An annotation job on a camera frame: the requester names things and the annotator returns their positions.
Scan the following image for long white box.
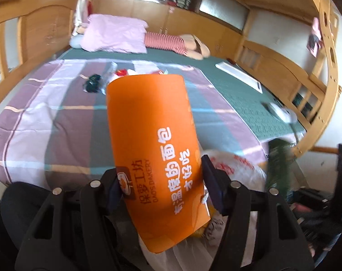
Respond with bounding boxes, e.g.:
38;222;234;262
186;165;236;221
215;61;263;93

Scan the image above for wooden ladder frame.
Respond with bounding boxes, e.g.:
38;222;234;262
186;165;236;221
298;0;339;91

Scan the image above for white and black device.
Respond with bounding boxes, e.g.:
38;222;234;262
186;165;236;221
261;101;298;124

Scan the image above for orange bread bag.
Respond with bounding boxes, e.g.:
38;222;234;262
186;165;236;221
106;74;211;254

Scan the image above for clear plastic bottle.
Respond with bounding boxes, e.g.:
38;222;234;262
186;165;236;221
101;62;118;95

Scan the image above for purple plaid quilt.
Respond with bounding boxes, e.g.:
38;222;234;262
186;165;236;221
0;59;269;192

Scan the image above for pink pillow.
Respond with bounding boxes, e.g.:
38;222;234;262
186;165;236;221
82;14;149;54

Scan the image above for frosted glass window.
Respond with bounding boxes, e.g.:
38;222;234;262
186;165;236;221
199;0;250;31

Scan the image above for green bed mat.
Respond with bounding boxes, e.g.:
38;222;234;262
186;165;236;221
56;47;305;142

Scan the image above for dark green packet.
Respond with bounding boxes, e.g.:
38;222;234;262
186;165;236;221
268;139;299;201

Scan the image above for wooden footboard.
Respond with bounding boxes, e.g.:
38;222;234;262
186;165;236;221
236;40;342;159

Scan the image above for light hanging clothes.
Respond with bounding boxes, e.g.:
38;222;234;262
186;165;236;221
73;0;93;36

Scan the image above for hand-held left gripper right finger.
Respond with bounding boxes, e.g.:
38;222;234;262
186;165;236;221
200;155;315;271

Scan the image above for red striped pillow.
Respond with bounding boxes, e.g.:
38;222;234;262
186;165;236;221
144;32;188;55

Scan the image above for white paper piece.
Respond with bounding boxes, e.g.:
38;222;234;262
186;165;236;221
127;62;163;77

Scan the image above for black crumpled wrapper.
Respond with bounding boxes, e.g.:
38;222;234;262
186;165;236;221
84;74;102;93

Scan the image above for pink hanging cloth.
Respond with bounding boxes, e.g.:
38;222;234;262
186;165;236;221
312;17;323;38

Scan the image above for wooden headboard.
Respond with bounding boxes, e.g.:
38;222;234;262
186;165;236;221
0;0;79;77

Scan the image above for beige plush cushion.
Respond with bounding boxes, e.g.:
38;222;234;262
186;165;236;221
182;34;211;60

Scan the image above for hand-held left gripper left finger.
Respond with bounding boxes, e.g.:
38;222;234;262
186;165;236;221
15;169;137;271

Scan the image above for white plastic bag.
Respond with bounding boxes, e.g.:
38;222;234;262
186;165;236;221
137;150;268;271

